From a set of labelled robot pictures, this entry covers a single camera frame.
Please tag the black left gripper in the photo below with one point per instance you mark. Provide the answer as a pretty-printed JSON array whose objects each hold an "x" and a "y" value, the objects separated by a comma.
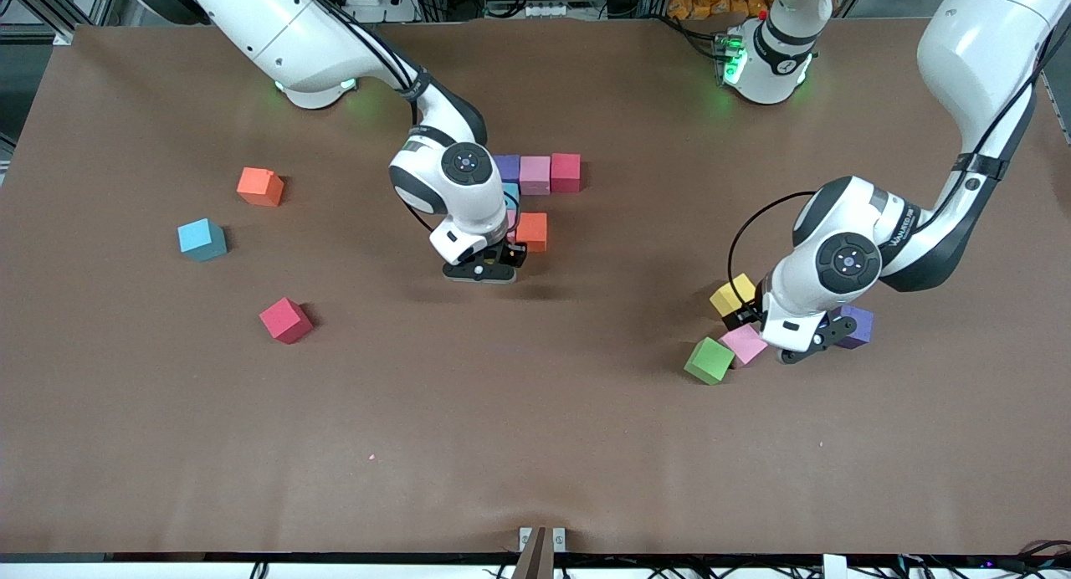
[{"x": 744, "y": 318}]

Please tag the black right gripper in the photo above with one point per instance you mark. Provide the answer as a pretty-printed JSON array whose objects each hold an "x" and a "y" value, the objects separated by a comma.
[{"x": 511, "y": 253}]

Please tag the yellow foam block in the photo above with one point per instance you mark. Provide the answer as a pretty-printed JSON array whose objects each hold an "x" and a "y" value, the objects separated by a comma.
[{"x": 730, "y": 294}]

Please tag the orange foam block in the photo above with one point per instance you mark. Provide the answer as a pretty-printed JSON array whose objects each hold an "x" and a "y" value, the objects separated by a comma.
[
  {"x": 259, "y": 187},
  {"x": 532, "y": 232}
]

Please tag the green foam block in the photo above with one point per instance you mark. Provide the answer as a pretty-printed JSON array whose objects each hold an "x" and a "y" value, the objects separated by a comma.
[{"x": 709, "y": 361}]

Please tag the blue foam block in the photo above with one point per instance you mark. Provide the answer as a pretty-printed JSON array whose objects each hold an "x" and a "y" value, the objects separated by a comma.
[
  {"x": 201, "y": 240},
  {"x": 512, "y": 196}
]

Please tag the mauve pink foam block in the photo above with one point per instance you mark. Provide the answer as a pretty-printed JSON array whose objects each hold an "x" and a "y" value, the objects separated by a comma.
[{"x": 535, "y": 176}]

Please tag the purple foam block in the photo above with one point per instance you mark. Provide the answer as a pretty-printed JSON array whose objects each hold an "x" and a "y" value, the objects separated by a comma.
[
  {"x": 860, "y": 326},
  {"x": 509, "y": 167}
]

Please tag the red foam block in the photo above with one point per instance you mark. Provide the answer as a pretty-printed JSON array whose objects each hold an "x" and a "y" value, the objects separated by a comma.
[
  {"x": 566, "y": 172},
  {"x": 286, "y": 320}
]

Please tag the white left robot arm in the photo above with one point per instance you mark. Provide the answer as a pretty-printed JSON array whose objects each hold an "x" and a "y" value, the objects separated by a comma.
[{"x": 845, "y": 261}]

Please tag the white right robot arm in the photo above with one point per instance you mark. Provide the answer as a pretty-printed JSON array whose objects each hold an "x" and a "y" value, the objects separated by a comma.
[{"x": 464, "y": 165}]

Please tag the paper table cover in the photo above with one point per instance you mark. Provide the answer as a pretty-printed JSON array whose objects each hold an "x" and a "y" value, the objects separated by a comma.
[{"x": 535, "y": 445}]

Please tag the small white box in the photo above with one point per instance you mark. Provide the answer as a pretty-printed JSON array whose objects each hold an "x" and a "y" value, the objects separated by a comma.
[{"x": 834, "y": 566}]

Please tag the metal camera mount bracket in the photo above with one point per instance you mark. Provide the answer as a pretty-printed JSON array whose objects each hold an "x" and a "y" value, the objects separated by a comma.
[{"x": 542, "y": 554}]

